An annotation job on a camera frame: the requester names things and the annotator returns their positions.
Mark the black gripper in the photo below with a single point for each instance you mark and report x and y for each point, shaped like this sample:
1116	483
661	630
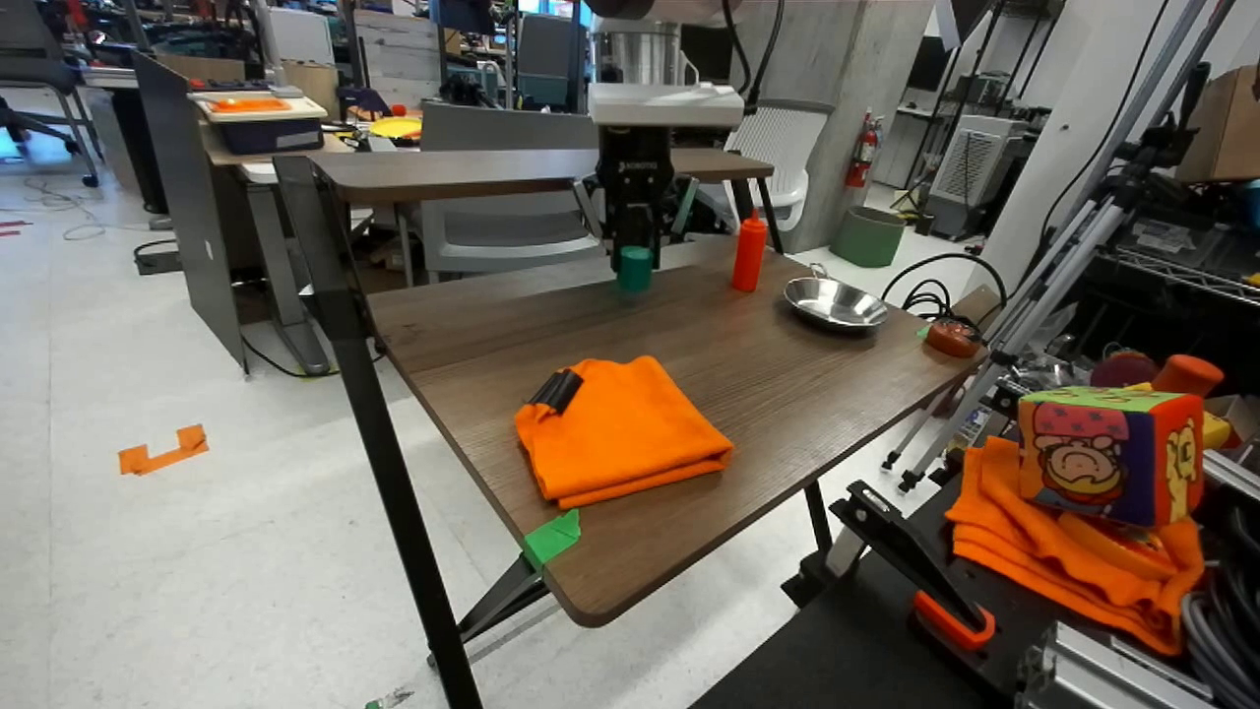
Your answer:
636	171

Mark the green block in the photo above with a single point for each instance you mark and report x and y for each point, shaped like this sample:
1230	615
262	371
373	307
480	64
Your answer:
636	274

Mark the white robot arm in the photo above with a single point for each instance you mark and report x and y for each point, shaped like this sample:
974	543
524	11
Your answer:
661	99

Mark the orange squeeze bottle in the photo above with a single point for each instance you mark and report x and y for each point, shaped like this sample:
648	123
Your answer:
751	257

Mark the grey desk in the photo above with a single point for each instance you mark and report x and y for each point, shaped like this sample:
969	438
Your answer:
499	168

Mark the small black marker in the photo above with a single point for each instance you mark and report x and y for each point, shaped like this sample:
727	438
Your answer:
555	392

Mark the folded orange cloth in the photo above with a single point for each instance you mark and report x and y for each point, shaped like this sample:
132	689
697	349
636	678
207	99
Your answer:
625	428

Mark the silver metal bowl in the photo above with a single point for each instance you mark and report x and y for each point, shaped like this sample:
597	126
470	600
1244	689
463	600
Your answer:
833	303

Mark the green bin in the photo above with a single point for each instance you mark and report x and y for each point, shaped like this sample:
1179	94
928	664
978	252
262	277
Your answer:
869	236

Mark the red fire extinguisher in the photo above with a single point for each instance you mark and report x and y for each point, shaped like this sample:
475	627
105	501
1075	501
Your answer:
858	156

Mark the green tape tab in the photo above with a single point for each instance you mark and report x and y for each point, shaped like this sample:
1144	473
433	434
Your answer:
554	535

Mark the small round orange puck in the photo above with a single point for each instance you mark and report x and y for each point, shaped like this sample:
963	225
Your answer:
953	338

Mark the flat box with orange label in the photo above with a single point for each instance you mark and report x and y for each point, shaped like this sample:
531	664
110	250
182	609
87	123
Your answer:
258	118

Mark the long silver aluminium extrusion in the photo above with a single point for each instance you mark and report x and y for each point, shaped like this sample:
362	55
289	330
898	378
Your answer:
1063	220

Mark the black partition panel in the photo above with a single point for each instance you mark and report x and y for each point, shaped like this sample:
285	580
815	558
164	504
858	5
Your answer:
190	208

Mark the dark red plush toy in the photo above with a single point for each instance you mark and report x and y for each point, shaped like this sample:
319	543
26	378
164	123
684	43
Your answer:
1123	367

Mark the orange floor tape mark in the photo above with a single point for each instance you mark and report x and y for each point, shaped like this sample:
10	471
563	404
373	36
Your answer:
164	452

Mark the colourful soft toy cube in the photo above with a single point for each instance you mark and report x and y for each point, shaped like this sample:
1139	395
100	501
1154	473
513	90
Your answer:
1106	452

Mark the crumpled orange cloth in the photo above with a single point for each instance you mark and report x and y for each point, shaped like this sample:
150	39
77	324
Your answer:
1049	558

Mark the orange plush toy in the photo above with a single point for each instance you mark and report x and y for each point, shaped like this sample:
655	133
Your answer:
1189	374

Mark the cardboard box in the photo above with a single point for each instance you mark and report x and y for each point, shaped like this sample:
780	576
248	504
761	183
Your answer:
1224	123

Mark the black swivel chair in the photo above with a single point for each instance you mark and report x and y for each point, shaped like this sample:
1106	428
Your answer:
43	90

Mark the short silver aluminium extrusion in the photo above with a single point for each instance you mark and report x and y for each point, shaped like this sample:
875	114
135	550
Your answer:
1116	669

